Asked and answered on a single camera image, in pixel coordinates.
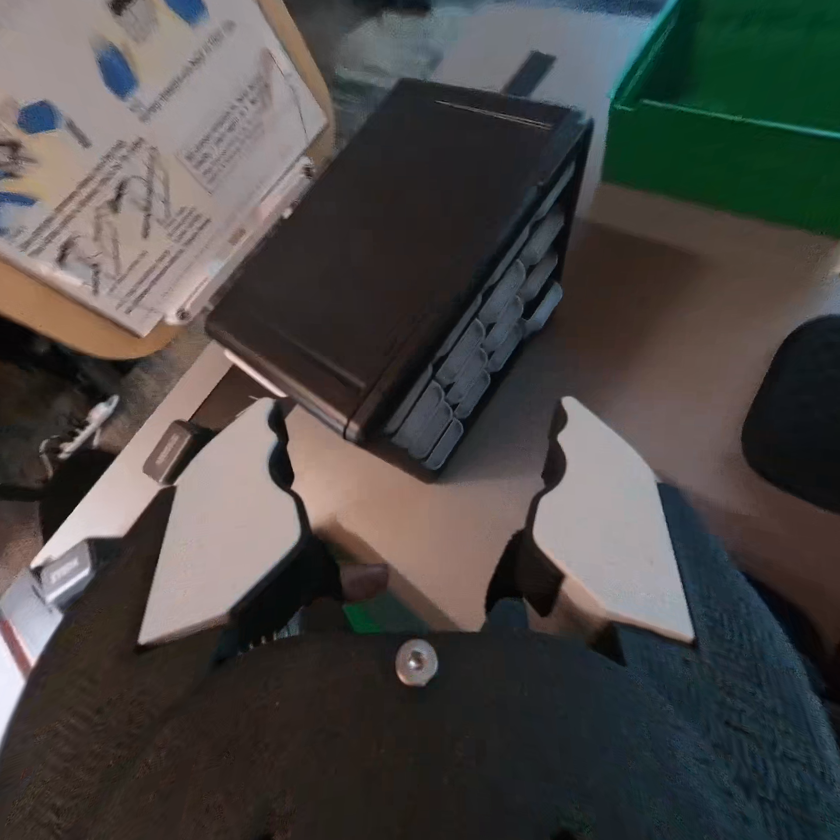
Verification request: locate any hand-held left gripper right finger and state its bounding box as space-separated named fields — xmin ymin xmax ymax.
xmin=486 ymin=395 xmax=697 ymax=644

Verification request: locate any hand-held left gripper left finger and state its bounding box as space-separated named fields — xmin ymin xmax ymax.
xmin=136 ymin=395 xmax=343 ymax=647

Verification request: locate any set of cabinet drawers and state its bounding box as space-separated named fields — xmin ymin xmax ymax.
xmin=387 ymin=164 xmax=575 ymax=470

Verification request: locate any black drawer cabinet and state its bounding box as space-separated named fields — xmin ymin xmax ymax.
xmin=205 ymin=77 xmax=595 ymax=485

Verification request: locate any green plastic bin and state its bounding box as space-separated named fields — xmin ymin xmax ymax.
xmin=600 ymin=0 xmax=840 ymax=237

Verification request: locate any person's left hand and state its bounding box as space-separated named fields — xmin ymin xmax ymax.
xmin=341 ymin=563 xmax=389 ymax=601

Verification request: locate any plywood poster board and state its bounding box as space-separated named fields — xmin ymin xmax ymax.
xmin=0 ymin=0 xmax=339 ymax=361

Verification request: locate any white instruction poster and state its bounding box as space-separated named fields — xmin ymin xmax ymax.
xmin=0 ymin=0 xmax=329 ymax=339

